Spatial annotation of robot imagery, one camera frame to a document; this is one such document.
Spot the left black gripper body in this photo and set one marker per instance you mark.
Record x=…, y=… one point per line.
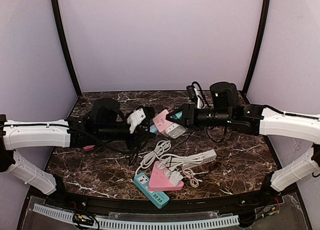
x=130, y=134

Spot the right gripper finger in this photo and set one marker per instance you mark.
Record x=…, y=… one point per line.
x=183, y=123
x=183, y=107

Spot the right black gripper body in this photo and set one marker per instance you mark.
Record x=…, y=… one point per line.
x=189, y=115

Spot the teal charger plug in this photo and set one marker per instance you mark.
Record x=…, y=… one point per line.
x=178, y=115

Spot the pink cube socket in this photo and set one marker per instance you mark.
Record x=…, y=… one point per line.
x=161, y=123

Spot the bright pink plug adapter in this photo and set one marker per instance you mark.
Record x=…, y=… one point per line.
x=89, y=148

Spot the light pink charger block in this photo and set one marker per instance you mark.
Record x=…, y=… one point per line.
x=153, y=129

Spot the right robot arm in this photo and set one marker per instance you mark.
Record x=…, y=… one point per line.
x=253, y=119

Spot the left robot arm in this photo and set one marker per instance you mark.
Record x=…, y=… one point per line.
x=105, y=125

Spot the white cube socket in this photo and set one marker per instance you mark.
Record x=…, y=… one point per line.
x=174, y=131

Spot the white power strip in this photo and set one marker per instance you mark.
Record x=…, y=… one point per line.
x=199, y=159

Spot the pink triangular power strip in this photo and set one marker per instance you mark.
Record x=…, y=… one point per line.
x=159, y=182

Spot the white usb charger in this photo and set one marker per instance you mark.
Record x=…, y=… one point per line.
x=176, y=179

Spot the teal power strip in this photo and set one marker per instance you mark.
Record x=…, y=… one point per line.
x=158, y=198

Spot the left circuit board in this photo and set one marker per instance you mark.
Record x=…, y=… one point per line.
x=82, y=219

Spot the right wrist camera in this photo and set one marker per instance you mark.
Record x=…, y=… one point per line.
x=196, y=95

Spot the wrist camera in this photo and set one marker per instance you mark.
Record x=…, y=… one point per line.
x=140, y=117
x=196, y=95

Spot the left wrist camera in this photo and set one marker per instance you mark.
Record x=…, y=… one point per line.
x=140, y=117

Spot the right black frame post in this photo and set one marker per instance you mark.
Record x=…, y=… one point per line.
x=257, y=45

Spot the black frame post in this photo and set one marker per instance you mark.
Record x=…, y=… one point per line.
x=257, y=45
x=64, y=46

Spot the left black frame post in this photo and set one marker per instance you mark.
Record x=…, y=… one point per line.
x=64, y=46

